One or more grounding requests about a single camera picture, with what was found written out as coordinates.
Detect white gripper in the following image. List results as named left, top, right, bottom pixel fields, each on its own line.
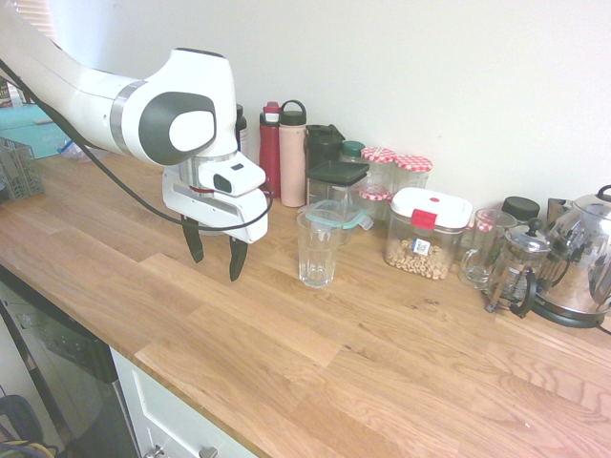
left=160, top=164, right=274, bottom=283

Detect red water bottle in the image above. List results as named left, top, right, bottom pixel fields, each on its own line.
left=259, top=100, right=283, bottom=198

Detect pink water bottle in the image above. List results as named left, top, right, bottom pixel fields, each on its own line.
left=279, top=99, right=308, bottom=209

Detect clear drinking glass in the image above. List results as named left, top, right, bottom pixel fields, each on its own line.
left=296, top=210, right=345, bottom=289

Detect black protein powder tub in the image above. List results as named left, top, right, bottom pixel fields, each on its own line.
left=234, top=103, right=250, bottom=159

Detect glass container teal lid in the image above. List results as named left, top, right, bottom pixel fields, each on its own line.
left=298, top=199, right=375, bottom=247

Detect square container black lid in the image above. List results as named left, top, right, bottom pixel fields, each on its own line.
left=305, top=160, right=371, bottom=212

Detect black shaker bottle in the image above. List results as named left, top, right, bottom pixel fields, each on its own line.
left=304, top=124, right=346, bottom=172

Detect small jar red gingham lid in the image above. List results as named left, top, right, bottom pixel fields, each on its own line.
left=472, top=212, right=498, bottom=236
left=357, top=185, right=394, bottom=223

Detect glass jar green lid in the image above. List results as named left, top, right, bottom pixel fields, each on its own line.
left=339, top=140, right=368, bottom=166

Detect clear plastic bag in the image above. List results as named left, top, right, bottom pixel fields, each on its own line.
left=58, top=139, right=107, bottom=164

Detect white cabinet drawer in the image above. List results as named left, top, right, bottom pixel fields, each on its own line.
left=109, top=346, right=271, bottom=458

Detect glass jar red gingham lid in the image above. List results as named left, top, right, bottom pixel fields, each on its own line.
left=393, top=154, right=434, bottom=198
left=360, top=146, right=399, bottom=193

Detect black dishwasher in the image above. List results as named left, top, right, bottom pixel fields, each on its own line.
left=0, top=265, right=140, bottom=458

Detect cereal container white lid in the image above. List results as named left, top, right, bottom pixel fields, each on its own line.
left=383, top=186, right=474, bottom=282

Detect teal mat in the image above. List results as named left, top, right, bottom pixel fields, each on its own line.
left=0, top=103, right=74, bottom=160

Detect clear glass mug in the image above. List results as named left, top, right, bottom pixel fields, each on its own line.
left=458, top=208, right=518, bottom=292

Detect window blind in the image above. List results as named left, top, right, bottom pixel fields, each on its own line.
left=17, top=0, right=62, bottom=50

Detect glass french press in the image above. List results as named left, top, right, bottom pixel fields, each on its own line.
left=484, top=218, right=556, bottom=320

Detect glass jar black lid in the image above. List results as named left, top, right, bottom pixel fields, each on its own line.
left=500, top=196, right=542, bottom=226

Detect stainless steel electric kettle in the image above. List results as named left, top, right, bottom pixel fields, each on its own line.
left=530, top=184, right=611, bottom=331

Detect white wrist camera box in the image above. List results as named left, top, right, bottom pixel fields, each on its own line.
left=197, top=154, right=267, bottom=198

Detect yellow and black cables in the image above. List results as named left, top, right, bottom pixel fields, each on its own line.
left=0, top=394, right=61, bottom=458

